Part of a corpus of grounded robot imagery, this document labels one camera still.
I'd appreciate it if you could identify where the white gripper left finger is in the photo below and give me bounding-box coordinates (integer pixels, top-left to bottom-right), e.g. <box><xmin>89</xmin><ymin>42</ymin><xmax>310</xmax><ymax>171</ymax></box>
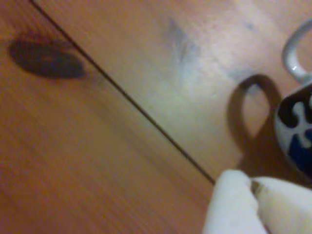
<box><xmin>201</xmin><ymin>170</ymin><xmax>269</xmax><ymax>234</ymax></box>

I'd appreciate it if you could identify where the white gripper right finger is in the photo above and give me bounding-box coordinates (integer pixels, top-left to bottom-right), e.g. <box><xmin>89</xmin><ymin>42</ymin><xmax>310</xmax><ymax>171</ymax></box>
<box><xmin>251</xmin><ymin>176</ymin><xmax>312</xmax><ymax>234</ymax></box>

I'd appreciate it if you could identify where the white mug with green pattern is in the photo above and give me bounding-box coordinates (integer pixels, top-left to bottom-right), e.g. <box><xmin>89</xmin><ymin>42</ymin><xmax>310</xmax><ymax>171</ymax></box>
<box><xmin>273</xmin><ymin>18</ymin><xmax>312</xmax><ymax>182</ymax></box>

